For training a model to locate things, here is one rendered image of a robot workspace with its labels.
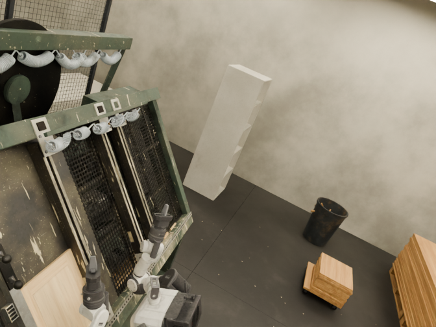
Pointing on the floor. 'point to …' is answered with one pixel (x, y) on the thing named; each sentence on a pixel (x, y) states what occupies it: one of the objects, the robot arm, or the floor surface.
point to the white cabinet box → (226, 130)
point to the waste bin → (324, 221)
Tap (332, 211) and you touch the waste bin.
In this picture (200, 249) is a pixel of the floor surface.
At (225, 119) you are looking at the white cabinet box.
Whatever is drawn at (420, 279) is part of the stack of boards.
